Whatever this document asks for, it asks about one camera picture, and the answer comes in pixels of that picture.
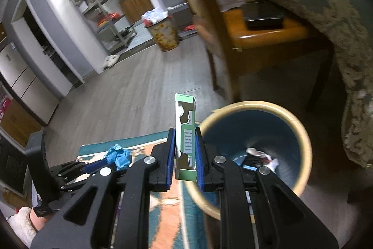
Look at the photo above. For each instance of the wooden kitchen counter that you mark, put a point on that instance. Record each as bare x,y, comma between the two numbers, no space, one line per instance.
135,5

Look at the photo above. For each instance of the heap of rubbish in can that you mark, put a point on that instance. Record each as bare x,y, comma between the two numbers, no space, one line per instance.
154,15

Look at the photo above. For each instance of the pink cloth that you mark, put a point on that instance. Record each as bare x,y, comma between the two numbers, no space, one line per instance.
39,221

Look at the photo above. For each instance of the floral trash can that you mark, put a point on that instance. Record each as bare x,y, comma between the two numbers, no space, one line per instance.
164,36

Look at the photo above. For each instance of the printed teal and beige mat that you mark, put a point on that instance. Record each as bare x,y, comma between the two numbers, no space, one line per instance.
166,208

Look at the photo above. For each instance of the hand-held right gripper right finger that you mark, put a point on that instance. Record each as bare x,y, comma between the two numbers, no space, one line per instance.
199,161

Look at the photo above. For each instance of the white refrigerator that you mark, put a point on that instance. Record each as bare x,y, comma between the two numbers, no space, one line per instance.
26,85

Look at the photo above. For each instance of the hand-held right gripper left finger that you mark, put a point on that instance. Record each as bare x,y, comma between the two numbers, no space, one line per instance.
172,158

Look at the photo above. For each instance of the wooden chair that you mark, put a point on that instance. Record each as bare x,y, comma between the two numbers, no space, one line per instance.
262,30

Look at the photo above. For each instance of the white fuzzy cloth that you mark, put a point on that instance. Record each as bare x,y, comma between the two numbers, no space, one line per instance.
20,222

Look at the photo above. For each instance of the wooden cabinet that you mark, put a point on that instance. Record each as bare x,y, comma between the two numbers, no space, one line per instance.
14,123

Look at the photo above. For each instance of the green cardboard box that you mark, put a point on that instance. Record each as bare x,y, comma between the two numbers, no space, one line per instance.
186,144

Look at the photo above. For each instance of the metal kitchen shelf rack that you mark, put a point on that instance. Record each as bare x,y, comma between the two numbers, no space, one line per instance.
99,12

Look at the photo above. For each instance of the black flat box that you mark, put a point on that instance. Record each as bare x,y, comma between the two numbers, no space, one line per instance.
263,15

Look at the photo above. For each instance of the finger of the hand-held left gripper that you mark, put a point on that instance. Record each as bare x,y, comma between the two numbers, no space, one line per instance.
78,182
87,166

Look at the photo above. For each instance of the blue face mask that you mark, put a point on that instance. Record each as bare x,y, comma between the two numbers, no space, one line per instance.
119,157

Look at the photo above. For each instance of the teal bin with yellow rim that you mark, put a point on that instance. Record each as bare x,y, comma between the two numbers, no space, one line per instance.
262,132

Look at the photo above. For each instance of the blue snack packet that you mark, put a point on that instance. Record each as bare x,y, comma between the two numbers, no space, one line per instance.
239,161

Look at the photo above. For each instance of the white slipper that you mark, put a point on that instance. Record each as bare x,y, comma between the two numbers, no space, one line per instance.
107,63
114,59

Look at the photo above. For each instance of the white paper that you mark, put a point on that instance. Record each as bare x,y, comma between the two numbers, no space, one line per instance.
259,153

